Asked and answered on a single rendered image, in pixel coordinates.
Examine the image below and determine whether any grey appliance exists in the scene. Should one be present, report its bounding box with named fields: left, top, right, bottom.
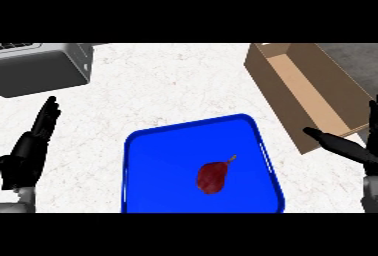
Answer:
left=0, top=42, right=97, bottom=99

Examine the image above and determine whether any brown cardboard box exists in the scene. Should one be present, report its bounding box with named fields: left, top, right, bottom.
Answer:
left=244, top=42, right=376, bottom=155

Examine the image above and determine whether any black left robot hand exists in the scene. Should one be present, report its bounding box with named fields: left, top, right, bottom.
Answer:
left=0, top=95, right=64, bottom=191

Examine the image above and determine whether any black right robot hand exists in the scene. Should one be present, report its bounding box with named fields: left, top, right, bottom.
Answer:
left=302, top=97, right=378, bottom=178

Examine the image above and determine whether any blue tray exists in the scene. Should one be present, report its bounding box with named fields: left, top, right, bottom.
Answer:
left=120, top=113, right=287, bottom=214

